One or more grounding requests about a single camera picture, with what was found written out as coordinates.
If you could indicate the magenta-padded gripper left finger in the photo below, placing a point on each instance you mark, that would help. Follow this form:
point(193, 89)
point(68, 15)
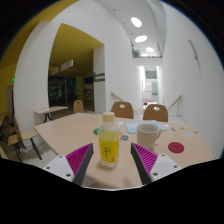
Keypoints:
point(63, 165)

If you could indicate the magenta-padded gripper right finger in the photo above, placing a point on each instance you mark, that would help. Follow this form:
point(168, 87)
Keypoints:
point(160, 164)

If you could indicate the yellow drink bottle cream cap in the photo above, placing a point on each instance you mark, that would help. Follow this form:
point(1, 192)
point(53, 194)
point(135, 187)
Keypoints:
point(108, 146)

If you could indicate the flat round red coaster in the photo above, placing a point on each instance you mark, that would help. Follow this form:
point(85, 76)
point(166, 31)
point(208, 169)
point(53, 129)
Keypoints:
point(176, 147)

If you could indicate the beige ceramic mug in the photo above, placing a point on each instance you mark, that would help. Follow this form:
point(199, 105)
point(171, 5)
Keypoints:
point(146, 135)

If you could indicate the pale blue sticker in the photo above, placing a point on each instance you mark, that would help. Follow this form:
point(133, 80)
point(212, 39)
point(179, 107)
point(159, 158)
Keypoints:
point(187, 134)

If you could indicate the small teal sticker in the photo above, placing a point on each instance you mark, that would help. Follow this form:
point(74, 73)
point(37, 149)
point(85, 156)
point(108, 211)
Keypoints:
point(124, 137)

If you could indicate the wooden chair with black legs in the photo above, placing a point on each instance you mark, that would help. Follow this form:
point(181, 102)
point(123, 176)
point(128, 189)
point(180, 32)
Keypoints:
point(28, 134)

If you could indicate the yellow and blue sticker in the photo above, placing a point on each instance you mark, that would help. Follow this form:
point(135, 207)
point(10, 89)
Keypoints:
point(195, 132)

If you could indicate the light blue printed paper sheet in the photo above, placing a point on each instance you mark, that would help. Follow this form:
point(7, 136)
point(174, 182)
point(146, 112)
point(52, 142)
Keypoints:
point(131, 126)

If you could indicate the wooden chair with oval hole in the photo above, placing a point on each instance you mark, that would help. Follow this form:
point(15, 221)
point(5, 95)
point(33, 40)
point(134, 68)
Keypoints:
point(122, 111)
point(155, 114)

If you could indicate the wooden side table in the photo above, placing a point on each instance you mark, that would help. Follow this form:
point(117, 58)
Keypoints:
point(50, 109)

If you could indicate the white cloud sticker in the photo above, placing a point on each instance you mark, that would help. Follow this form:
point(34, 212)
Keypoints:
point(120, 123)

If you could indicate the plain small wooden chair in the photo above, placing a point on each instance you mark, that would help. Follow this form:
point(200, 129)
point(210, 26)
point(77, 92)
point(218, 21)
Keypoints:
point(78, 107)

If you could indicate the wooden stair handrail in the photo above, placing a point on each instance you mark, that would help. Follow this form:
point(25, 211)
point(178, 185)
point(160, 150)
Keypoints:
point(176, 101)
point(116, 97)

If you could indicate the white hanging sign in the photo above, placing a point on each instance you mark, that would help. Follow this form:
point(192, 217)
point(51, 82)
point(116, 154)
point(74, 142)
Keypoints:
point(62, 67)

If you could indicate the green potted plant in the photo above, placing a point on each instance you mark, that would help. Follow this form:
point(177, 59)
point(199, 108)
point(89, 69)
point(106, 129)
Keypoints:
point(135, 53)

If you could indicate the group of oval ceiling lights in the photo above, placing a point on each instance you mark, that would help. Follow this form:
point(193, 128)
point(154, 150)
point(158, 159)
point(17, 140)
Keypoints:
point(136, 22)

